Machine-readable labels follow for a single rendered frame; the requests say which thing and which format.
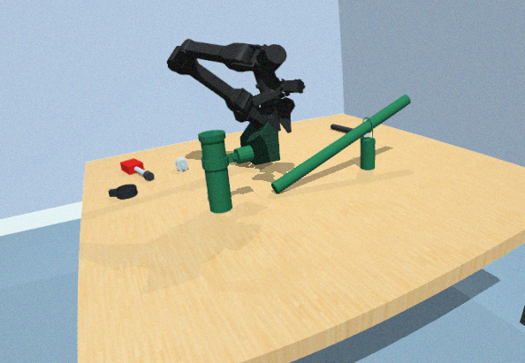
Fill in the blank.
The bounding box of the green cylinder with wire hook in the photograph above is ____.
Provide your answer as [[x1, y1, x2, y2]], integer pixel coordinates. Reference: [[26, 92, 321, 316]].
[[360, 117, 376, 170]]

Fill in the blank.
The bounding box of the green pipe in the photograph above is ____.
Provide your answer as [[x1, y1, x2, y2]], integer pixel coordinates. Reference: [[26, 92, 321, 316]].
[[271, 95, 411, 193]]

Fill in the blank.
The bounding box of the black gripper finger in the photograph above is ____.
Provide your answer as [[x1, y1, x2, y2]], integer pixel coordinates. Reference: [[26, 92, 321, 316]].
[[256, 101, 281, 132], [278, 106, 294, 133]]

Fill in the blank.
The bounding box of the green cylindrical post with cap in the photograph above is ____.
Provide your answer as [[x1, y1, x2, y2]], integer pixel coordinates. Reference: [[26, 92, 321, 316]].
[[198, 130, 232, 214]]

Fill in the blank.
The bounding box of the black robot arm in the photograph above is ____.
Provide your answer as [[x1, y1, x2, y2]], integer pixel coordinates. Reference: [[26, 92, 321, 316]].
[[166, 39, 305, 130]]

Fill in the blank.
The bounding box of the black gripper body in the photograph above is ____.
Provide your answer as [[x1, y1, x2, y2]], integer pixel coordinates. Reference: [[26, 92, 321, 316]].
[[251, 74, 295, 111]]

